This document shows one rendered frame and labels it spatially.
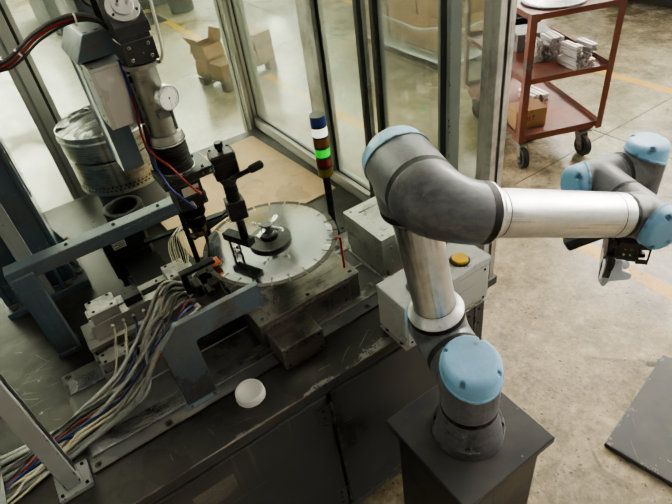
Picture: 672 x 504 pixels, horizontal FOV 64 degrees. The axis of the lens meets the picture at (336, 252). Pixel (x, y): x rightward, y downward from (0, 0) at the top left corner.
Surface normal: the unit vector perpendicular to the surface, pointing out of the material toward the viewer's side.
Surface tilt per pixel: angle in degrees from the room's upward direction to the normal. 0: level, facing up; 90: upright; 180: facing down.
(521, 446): 0
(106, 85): 90
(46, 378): 0
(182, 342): 90
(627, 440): 0
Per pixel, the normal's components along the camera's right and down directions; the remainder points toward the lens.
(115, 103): 0.56, 0.47
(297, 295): -0.12, -0.77
